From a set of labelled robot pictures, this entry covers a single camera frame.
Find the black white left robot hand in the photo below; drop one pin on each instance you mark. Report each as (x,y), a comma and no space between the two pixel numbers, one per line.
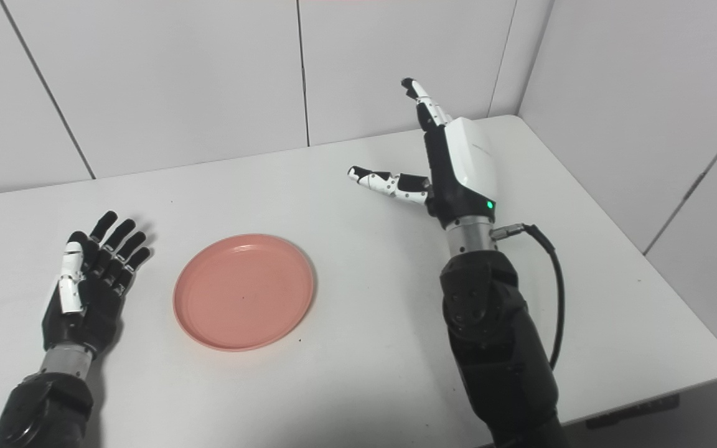
(94,311)

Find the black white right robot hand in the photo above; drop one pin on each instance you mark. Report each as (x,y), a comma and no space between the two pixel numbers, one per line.
(467,162)

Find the pink round plate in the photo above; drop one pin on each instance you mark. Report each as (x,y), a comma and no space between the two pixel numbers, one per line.
(243,292)

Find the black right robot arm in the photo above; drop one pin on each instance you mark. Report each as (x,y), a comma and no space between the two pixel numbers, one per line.
(495,348)

